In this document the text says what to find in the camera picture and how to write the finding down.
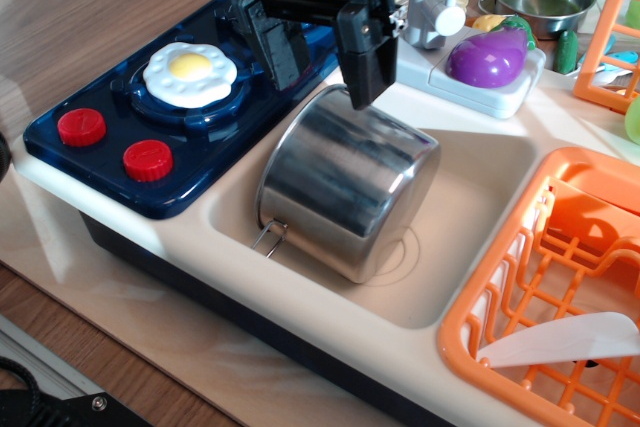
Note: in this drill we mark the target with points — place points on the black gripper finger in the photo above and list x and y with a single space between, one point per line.
278 45
367 52

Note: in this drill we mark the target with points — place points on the stainless steel pot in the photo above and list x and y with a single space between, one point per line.
344 185

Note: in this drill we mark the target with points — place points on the cream toy sink unit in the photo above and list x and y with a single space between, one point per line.
384 331

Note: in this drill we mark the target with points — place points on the grey toy faucet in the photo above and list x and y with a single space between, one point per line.
431 22

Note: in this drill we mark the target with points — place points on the toy fried egg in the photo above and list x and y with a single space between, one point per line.
189 75

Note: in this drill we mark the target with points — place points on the purple toy eggplant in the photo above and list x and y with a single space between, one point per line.
494 58

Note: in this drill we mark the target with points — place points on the yellow toy corn piece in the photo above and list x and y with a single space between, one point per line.
487 22

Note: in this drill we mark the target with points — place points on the blue toy stove top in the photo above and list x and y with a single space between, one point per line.
204 143

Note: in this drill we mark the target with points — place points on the right red stove knob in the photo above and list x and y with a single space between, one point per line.
148 160

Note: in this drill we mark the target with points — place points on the red stove knob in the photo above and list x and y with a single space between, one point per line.
81 127
148 160

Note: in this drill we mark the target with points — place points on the green toy cucumber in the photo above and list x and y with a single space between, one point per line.
565 59

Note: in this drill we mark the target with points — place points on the left red stove knob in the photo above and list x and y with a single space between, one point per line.
81 127

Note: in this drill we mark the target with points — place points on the green toy fruit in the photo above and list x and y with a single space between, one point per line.
632 121

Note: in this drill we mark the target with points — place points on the orange dish rack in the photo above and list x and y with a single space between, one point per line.
569 247

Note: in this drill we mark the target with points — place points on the white plastic spatula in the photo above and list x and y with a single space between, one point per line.
592 336

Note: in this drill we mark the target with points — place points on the orange wire basket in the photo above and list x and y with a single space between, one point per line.
612 21

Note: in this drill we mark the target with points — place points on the black metal bracket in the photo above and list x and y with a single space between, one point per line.
89 410

